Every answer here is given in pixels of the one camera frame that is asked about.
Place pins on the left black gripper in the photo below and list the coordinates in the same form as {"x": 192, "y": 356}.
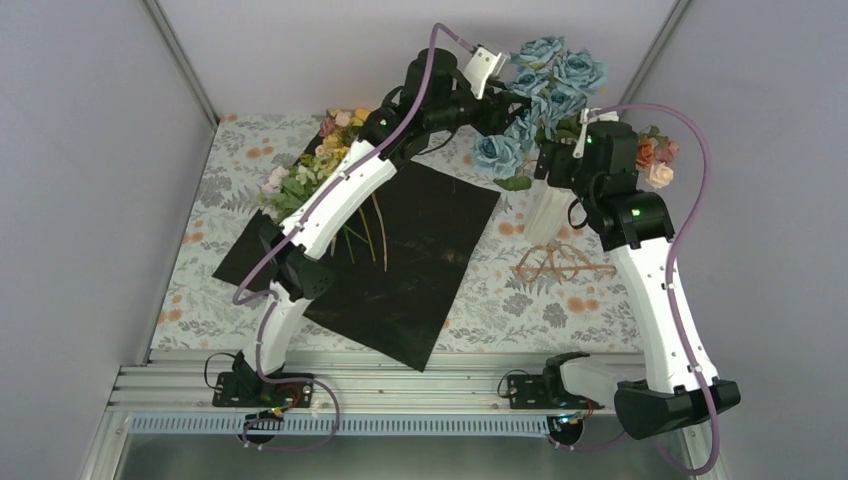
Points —
{"x": 492, "y": 121}

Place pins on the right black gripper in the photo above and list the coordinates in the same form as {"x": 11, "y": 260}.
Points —
{"x": 556, "y": 150}

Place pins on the blue rose stem bunch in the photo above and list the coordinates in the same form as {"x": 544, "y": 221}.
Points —
{"x": 557, "y": 81}

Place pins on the pink orange rose stem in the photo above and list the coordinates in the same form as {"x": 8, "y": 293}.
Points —
{"x": 655, "y": 154}

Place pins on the tan raffia ribbon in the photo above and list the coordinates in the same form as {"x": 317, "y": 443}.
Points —
{"x": 565, "y": 262}

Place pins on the black wrapping paper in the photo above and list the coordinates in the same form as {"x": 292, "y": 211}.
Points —
{"x": 399, "y": 263}

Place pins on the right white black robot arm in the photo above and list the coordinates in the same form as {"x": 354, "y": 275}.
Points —
{"x": 681, "y": 387}

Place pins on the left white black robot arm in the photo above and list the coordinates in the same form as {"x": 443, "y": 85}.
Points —
{"x": 437, "y": 95}

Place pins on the white ribbed ceramic vase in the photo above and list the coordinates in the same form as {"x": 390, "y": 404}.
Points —
{"x": 548, "y": 213}

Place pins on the floral patterned table mat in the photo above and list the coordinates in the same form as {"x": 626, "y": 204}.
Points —
{"x": 494, "y": 311}

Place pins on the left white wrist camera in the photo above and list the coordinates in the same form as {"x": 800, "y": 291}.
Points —
{"x": 483, "y": 65}

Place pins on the right vertical aluminium post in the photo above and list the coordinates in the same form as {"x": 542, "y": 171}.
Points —
{"x": 668, "y": 28}

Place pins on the vertical aluminium post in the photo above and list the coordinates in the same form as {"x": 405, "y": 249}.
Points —
{"x": 668, "y": 28}
{"x": 169, "y": 36}

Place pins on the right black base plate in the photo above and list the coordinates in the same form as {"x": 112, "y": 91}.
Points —
{"x": 535, "y": 392}

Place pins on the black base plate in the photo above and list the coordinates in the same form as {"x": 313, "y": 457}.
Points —
{"x": 295, "y": 392}
{"x": 535, "y": 392}

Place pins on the left vertical aluminium post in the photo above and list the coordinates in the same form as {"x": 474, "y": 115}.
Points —
{"x": 169, "y": 36}

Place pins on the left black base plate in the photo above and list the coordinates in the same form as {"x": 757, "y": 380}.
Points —
{"x": 295, "y": 392}

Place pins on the aluminium rail frame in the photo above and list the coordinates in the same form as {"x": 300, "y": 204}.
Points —
{"x": 367, "y": 390}

